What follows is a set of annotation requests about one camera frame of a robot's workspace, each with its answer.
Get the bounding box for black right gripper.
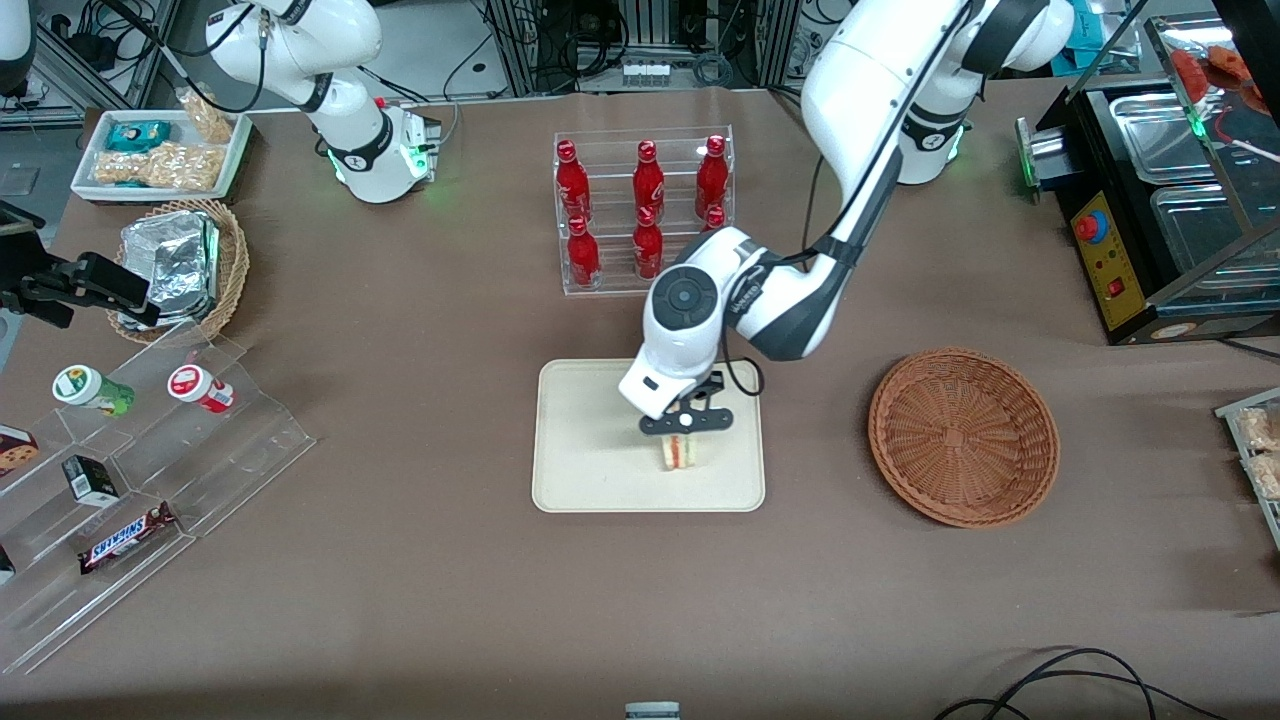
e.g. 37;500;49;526
0;252;161;329

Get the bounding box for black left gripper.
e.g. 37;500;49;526
640;372;734;451

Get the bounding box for triangle sandwich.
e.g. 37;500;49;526
657;432;702;473

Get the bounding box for cream rectangular tray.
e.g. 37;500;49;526
531;357;767;514

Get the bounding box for tan wicker basket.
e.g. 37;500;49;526
107;198;251;346

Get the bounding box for white rectangular snack tray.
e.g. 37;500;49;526
70;108;253;206

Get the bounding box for round brown wicker basket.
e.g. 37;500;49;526
867;346;1061;529

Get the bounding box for tray of wrapped snacks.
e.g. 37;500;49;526
1215;388;1280;551

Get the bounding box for foil wrapped package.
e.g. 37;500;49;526
120;210;221;311
116;296;216;331

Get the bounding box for green lid drink bottle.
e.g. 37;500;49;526
52;365;136;418

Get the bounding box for red lid drink bottle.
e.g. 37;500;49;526
167;364;236;414

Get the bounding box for large clear nut bag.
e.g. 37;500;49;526
93;142;223;192

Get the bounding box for teal snack packet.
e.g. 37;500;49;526
105;120;173;153

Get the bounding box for clear acrylic bottle rack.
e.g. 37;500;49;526
553;125;736;296

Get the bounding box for small black box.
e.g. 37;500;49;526
62;455;121;504

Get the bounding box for brown cookie box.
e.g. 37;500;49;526
0;425;41;479

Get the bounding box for clear acrylic step display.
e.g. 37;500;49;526
0;320;317;676

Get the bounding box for small clear nut bag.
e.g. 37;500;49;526
177;87;237;145

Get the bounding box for snickers chocolate bar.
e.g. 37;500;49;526
78;502;177;575

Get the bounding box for black food warmer machine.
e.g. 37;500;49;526
1015;12;1280;347

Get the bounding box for red food pieces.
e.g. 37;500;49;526
1170;44;1253;99

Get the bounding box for black floor cable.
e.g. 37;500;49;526
935;648;1231;720

